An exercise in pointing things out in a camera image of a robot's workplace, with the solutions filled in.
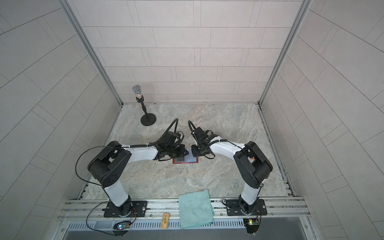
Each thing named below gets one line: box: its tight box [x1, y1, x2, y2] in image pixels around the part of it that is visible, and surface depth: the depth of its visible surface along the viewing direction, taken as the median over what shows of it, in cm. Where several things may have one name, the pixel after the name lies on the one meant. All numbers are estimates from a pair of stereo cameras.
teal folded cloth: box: [178, 188, 215, 229], surface depth 72 cm
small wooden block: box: [161, 212, 170, 229], surface depth 69 cm
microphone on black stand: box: [132, 84, 157, 126], surface depth 107 cm
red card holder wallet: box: [172, 147, 199, 164], surface depth 88 cm
